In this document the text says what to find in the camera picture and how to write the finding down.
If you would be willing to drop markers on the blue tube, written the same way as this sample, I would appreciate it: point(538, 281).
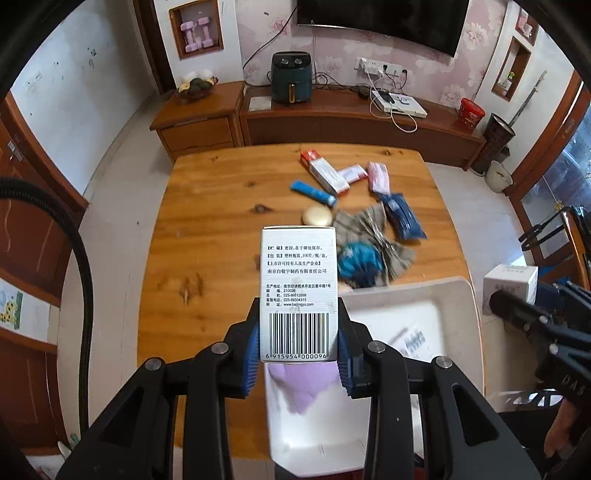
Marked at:
point(314, 192)

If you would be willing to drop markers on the plaid cloth bow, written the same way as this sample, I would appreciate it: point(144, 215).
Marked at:
point(364, 221)

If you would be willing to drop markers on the long wooden tv cabinet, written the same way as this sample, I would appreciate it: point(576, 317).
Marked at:
point(351, 127)

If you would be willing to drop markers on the white barcode medicine box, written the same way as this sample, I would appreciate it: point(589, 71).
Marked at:
point(295, 277)

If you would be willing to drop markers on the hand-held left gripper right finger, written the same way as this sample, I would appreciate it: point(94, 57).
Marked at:
point(346, 371)

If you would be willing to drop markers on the brown wooden door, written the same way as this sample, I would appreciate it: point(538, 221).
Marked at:
point(32, 230)

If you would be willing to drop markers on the white plastic bin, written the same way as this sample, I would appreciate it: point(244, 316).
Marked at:
point(392, 304)

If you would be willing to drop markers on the red and white box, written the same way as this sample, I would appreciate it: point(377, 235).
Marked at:
point(330, 177)

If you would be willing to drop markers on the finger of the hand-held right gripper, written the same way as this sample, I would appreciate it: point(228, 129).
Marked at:
point(570, 295)
point(517, 311)

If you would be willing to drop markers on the red bucket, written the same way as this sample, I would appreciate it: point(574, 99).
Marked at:
point(471, 115)

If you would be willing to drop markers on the small white box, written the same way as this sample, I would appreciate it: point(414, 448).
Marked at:
point(510, 281)

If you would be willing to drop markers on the dark blue packet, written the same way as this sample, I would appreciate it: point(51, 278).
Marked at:
point(404, 217)

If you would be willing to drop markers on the white power strip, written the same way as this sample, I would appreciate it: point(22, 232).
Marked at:
point(381, 68)

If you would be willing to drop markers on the tall dark vase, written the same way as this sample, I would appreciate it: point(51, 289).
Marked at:
point(494, 143)

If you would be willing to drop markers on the purple plush toy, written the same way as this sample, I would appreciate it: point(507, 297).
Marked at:
point(300, 387)

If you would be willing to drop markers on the colourful wall picture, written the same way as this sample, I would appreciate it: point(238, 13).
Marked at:
point(10, 307)

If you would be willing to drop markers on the flat white device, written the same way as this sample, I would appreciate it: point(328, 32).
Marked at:
point(406, 105)

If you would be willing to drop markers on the black television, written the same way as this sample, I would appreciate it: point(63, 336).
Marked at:
point(378, 23)

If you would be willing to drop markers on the pink dumbbell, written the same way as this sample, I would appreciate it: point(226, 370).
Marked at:
point(205, 32)
point(188, 37)

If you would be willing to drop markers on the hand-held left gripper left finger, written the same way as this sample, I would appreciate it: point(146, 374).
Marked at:
point(251, 362)

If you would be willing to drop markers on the person's right hand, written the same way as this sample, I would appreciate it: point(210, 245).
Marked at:
point(562, 427)

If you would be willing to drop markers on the black metal chair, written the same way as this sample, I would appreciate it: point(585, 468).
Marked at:
point(554, 230)

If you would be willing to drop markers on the blue scrunchie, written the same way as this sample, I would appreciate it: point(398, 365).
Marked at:
point(358, 263)

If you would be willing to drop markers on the pink packet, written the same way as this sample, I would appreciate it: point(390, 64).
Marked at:
point(378, 177)

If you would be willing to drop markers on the white pot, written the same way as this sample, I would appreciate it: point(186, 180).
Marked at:
point(498, 177)

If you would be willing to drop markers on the dark green air fryer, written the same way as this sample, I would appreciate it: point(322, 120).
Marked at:
point(291, 78)

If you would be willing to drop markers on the wooden side cabinet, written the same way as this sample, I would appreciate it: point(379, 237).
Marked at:
point(203, 120)

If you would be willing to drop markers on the long thin stick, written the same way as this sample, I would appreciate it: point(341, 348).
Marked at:
point(526, 94)

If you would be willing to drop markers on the pill blister pack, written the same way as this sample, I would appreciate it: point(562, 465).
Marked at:
point(418, 344)

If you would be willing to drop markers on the fruit bowl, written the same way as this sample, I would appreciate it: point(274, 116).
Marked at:
point(196, 87)

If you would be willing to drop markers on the pink and white box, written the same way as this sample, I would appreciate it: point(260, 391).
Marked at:
point(353, 173)

